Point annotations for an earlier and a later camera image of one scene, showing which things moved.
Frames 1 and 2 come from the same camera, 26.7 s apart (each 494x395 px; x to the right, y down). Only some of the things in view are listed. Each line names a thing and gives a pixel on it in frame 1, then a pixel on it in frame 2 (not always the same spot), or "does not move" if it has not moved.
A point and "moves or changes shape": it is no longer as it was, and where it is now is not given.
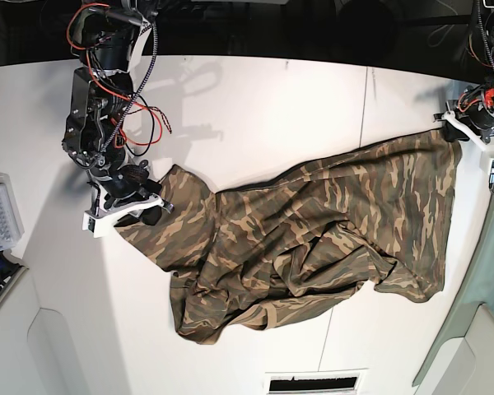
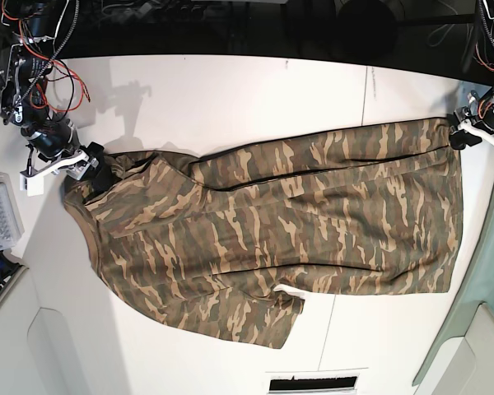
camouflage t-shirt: (251, 257) moves or changes shape
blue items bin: (2, 272) does not move
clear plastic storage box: (2, 220) does not move
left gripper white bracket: (95, 220) -> (100, 175)
